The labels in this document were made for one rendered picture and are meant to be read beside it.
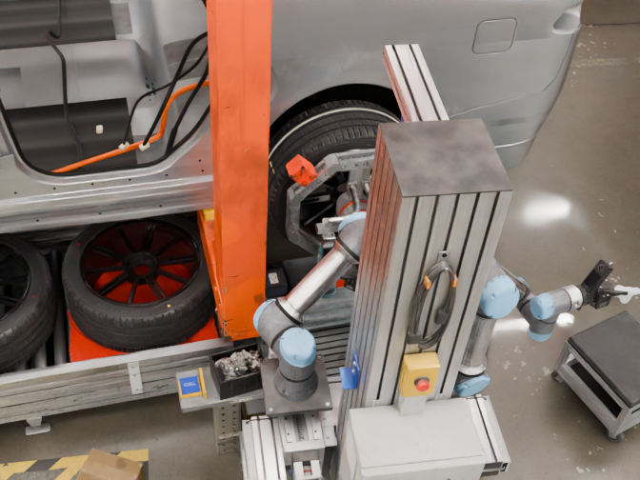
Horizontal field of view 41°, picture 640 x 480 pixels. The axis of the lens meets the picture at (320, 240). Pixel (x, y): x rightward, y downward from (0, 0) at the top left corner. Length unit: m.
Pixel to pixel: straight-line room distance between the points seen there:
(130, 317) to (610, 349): 2.04
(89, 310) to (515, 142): 1.94
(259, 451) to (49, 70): 2.06
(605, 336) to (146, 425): 2.03
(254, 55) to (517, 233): 2.58
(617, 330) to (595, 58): 2.73
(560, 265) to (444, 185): 2.86
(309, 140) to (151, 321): 0.97
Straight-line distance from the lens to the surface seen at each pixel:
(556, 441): 4.00
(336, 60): 3.25
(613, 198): 5.18
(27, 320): 3.63
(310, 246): 3.55
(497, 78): 3.58
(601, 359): 3.89
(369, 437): 2.38
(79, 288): 3.69
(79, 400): 3.74
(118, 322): 3.57
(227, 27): 2.45
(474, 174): 1.91
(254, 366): 3.31
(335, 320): 4.01
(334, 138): 3.31
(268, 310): 2.86
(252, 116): 2.64
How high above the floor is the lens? 3.25
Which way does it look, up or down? 46 degrees down
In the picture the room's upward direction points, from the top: 5 degrees clockwise
